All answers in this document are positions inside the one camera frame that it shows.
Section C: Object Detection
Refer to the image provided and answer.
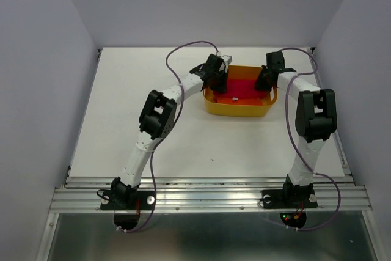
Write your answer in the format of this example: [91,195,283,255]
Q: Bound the yellow plastic basket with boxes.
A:
[203,65,277,117]

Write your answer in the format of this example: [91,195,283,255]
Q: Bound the red t shirt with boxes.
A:
[213,79,269,100]

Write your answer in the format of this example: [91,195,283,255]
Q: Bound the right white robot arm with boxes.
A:
[255,50,337,209]

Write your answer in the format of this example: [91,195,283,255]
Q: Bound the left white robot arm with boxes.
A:
[109,52,232,208]

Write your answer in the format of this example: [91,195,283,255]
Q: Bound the orange rolled t shirt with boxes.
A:
[213,96,263,106]

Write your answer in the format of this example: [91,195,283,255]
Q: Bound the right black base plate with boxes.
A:
[259,189,318,210]

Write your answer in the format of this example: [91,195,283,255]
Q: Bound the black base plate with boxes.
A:
[259,189,318,210]
[97,189,156,211]

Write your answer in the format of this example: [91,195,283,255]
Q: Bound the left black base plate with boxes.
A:
[97,189,156,211]

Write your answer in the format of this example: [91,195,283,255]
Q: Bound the aluminium rail frame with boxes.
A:
[37,47,388,260]

